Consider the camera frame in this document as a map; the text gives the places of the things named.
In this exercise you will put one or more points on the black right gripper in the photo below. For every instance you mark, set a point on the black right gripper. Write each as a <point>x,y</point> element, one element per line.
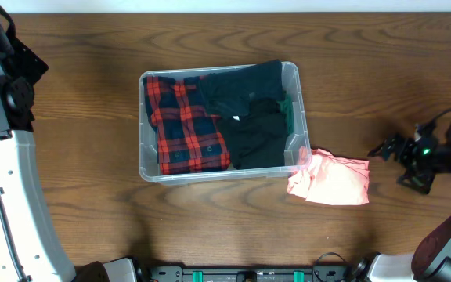
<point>420,182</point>

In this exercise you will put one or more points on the dark green garment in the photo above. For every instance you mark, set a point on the dark green garment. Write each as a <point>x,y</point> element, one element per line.
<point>286,108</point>

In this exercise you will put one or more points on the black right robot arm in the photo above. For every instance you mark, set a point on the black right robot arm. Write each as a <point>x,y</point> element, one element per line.
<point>431,261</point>

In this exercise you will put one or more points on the red navy plaid cloth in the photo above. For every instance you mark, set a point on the red navy plaid cloth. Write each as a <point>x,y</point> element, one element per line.
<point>188,140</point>

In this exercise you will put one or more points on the black garment with tag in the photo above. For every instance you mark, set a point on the black garment with tag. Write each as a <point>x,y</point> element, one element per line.
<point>257,140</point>

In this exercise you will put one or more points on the clear plastic storage container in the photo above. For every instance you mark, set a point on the clear plastic storage container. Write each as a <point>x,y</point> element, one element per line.
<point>149,168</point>

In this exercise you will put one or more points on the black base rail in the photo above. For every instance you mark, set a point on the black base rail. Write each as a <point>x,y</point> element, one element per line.
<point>329,267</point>

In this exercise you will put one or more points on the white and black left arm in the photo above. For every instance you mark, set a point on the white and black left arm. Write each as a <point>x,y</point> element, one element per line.
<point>29,247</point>

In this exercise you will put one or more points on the dark navy garment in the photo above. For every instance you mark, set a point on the dark navy garment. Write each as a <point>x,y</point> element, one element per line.
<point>230,93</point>

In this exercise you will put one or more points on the coral pink crumpled cloth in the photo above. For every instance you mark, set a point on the coral pink crumpled cloth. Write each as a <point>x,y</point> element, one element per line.
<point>327,179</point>

